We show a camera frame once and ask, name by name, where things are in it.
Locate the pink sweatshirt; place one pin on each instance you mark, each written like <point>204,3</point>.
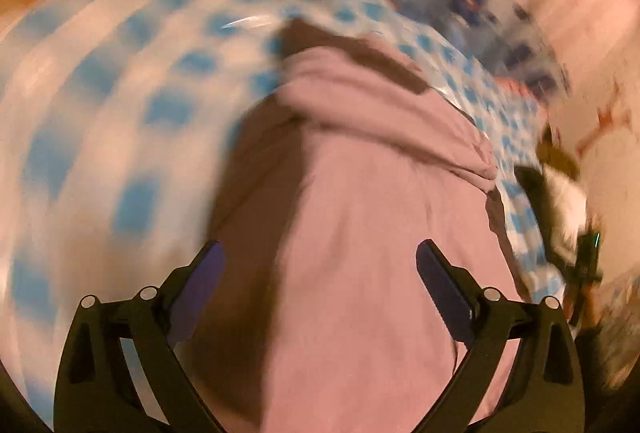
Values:
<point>370,213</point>

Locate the blue white checkered cloth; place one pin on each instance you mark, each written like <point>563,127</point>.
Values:
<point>125,113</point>

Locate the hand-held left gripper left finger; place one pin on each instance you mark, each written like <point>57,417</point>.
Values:
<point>200,295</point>

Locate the dark blue printed cloth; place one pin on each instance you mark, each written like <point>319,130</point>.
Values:
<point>465,0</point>

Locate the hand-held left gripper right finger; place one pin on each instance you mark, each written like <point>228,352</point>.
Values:
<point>445,293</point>

